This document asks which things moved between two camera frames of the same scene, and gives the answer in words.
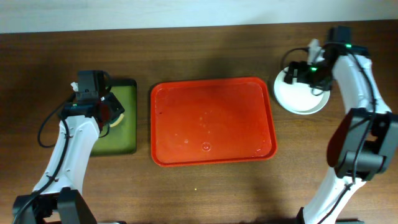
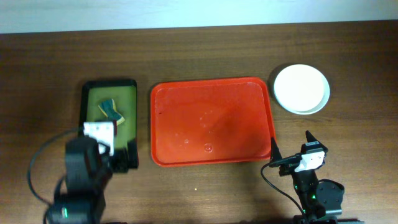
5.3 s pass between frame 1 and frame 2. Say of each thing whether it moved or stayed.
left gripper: moved
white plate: stayed
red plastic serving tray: stayed
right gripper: moved
